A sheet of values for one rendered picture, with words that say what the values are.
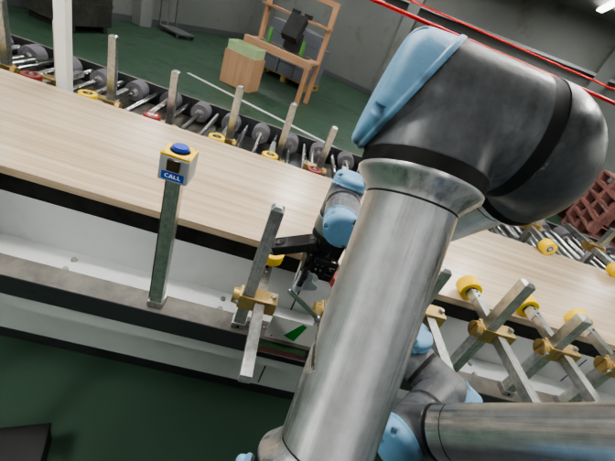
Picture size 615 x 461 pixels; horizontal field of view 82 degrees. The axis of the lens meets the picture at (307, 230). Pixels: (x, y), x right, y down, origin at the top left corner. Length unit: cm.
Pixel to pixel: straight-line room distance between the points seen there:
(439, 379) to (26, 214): 132
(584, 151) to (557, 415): 29
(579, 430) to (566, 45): 1048
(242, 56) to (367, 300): 627
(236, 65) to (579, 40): 771
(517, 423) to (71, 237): 134
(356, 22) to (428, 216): 1100
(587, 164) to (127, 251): 129
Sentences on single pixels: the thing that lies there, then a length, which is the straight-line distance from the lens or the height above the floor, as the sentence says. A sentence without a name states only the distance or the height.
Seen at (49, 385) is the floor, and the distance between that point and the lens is 190.
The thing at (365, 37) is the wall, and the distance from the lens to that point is 1115.
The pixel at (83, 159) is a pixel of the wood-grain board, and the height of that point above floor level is 90.
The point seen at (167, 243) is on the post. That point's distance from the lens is 102.
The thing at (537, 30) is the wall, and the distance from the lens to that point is 1076.
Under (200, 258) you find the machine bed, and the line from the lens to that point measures 131.
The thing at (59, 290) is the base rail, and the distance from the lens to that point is 126.
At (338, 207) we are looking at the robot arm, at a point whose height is 130.
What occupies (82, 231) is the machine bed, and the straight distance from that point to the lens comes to 142.
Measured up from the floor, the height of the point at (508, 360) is 95.
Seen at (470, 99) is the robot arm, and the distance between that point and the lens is 32.
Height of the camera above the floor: 160
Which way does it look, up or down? 31 degrees down
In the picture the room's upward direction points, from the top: 23 degrees clockwise
